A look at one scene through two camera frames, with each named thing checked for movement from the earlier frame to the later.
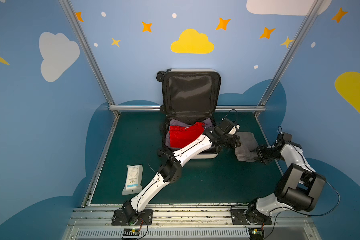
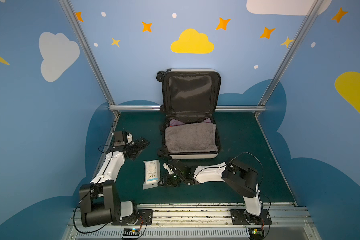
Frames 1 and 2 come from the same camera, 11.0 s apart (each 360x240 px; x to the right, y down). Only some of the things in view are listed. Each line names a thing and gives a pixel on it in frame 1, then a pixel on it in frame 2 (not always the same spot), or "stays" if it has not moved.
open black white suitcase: [190, 100] stays
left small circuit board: [131, 232] stays
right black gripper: [264, 154] → [170, 173]
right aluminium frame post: [315, 10] stays
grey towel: [248, 143] → [191, 138]
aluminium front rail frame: [96, 223] stays
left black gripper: [231, 140] → [136, 145]
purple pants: [176, 122] stays
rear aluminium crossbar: [134, 107] stays
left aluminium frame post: [70, 13] stays
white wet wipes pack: [134, 179] → [152, 173]
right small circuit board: [256, 233] stays
